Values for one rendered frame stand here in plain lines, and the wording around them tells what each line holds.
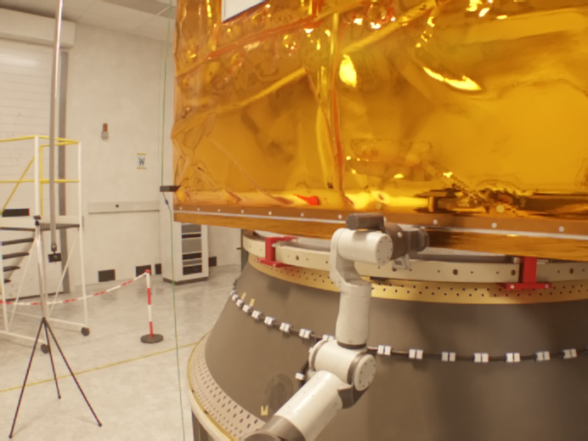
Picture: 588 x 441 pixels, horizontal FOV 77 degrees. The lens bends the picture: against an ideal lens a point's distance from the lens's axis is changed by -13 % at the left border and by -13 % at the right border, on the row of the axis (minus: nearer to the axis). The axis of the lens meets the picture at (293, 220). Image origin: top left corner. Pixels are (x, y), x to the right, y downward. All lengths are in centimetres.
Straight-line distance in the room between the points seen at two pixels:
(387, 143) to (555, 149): 43
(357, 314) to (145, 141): 853
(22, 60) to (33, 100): 75
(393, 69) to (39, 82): 781
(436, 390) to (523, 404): 22
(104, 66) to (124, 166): 209
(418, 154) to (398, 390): 59
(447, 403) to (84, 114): 832
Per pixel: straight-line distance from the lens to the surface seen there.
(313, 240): 126
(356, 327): 89
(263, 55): 153
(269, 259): 134
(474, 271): 108
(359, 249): 85
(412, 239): 99
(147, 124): 929
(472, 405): 110
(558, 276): 118
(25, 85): 850
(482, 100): 101
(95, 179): 873
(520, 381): 113
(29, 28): 854
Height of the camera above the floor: 189
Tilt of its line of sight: 4 degrees down
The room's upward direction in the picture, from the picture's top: straight up
